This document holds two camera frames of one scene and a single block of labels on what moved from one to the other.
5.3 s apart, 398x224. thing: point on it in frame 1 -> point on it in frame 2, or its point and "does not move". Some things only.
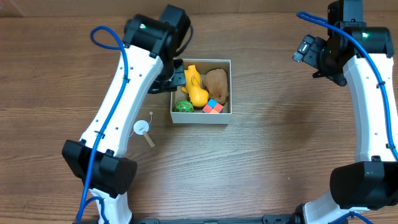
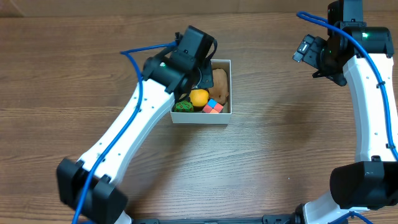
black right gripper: (318, 55) does not move
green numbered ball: (184, 106) does not move
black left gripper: (173, 76) -> (206, 76)
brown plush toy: (216, 81) does not move
